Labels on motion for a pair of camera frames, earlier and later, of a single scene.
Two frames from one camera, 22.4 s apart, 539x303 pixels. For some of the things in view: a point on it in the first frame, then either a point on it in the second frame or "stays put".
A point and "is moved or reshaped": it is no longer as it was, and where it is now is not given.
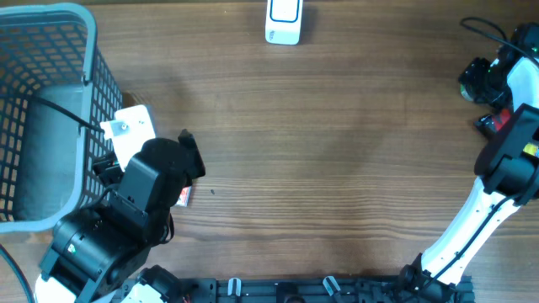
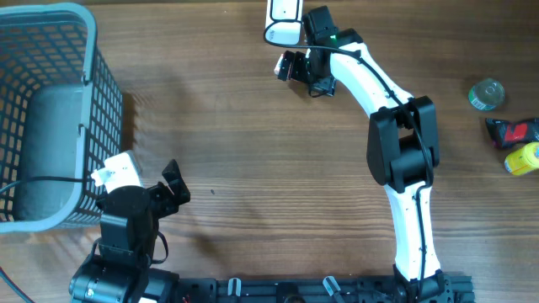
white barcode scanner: x=283 y=22 stays put
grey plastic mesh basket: x=56 y=89 stays put
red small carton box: x=184 y=196 is moved or reshaped
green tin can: x=465 y=93 is moved or reshaped
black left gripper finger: x=192 y=154 -> x=162 y=199
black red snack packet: x=493 y=122 is moved or reshaped
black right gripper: x=473 y=74 -> x=327 y=84
